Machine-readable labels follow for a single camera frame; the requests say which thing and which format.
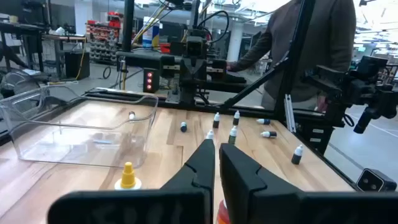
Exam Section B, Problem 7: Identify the black cabinet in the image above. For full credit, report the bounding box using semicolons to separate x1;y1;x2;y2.
64;50;91;81

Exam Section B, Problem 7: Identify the black controller box with lights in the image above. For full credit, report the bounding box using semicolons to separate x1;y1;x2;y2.
142;67;160;94

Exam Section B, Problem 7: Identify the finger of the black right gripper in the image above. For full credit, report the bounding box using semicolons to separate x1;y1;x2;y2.
182;59;194;82
193;59;206;82

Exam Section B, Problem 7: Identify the clear plastic bin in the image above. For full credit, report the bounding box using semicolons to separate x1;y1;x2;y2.
0;84;159;169

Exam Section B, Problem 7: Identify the silver metal bracket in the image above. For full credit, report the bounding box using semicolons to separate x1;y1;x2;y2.
283;93;297;134

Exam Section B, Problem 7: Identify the red storage bin rack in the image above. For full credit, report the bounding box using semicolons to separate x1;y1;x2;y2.
85;11;123;65

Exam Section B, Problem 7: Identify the wooden work table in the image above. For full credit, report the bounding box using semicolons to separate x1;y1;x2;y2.
42;33;88;74

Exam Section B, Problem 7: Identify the black pole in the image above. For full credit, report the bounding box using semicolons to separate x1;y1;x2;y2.
122;0;136;53

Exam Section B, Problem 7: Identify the black floor fan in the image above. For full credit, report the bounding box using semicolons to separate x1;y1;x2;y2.
0;70;43;100

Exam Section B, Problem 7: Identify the small green dropper bottle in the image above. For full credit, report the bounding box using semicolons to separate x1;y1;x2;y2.
228;125;238;145

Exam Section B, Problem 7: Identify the black table-level camera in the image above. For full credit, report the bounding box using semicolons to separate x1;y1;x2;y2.
355;167;398;192

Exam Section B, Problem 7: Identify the person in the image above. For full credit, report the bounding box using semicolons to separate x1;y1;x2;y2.
226;0;358;111

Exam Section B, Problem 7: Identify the orange food coloring bottle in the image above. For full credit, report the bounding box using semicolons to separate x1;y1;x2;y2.
114;161;142;191

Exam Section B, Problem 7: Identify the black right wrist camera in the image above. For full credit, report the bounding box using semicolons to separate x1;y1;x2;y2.
185;36;205;58

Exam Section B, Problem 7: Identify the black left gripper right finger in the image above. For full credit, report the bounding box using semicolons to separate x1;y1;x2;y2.
218;142;398;224

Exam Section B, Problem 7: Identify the blue white cardboard box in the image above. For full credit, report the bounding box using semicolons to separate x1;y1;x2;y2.
142;16;160;48

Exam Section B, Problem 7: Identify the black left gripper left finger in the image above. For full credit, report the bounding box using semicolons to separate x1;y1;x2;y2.
47;138;216;224

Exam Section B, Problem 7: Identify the dark side desk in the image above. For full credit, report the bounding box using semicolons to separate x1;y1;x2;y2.
115;49;187;70

